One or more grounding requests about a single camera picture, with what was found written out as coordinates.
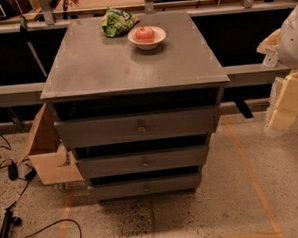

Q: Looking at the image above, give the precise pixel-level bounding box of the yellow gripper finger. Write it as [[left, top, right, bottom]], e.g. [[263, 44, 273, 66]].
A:
[[256, 29, 281, 68], [264, 70, 298, 138]]

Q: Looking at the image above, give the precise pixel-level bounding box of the white paper bowl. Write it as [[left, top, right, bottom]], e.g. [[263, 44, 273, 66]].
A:
[[128, 26, 167, 50]]

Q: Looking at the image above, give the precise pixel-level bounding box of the red apple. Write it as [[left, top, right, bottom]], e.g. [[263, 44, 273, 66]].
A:
[[135, 26, 155, 43]]

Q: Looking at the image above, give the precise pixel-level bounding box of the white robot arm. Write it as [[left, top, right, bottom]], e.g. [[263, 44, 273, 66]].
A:
[[256, 3, 298, 138]]

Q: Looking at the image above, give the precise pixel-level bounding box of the grey drawer cabinet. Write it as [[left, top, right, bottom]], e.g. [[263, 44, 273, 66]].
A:
[[42, 12, 228, 187]]

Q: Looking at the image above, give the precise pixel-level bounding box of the green chip bag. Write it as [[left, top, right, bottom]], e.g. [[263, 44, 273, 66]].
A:
[[101, 8, 140, 38]]

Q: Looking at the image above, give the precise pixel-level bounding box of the grey middle drawer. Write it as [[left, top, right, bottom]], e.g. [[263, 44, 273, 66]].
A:
[[76, 145, 209, 178]]

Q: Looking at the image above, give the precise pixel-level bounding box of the grey drawer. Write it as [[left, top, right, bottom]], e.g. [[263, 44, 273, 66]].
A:
[[54, 105, 221, 148], [89, 172, 201, 201], [76, 145, 209, 178]]

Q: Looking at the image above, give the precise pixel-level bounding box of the grey bottom drawer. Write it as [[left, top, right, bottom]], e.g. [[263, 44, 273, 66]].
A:
[[89, 172, 201, 201]]

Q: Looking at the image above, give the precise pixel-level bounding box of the grey top drawer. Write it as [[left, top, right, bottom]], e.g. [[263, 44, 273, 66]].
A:
[[54, 105, 221, 148]]

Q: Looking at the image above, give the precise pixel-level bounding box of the cardboard box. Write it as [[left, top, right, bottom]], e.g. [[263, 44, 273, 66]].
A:
[[17, 103, 83, 185]]

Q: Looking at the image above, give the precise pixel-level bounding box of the black power adapter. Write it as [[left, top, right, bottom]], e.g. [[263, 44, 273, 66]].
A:
[[7, 163, 18, 181]]

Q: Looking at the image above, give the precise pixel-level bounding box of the black tripod leg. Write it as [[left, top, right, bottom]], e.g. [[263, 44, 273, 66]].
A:
[[0, 209, 22, 238]]

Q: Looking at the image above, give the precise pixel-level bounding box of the grey metal rail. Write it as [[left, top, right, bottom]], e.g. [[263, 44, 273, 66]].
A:
[[0, 64, 290, 108]]

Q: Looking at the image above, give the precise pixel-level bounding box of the black floor cable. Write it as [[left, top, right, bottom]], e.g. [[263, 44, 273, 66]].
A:
[[0, 121, 83, 238]]

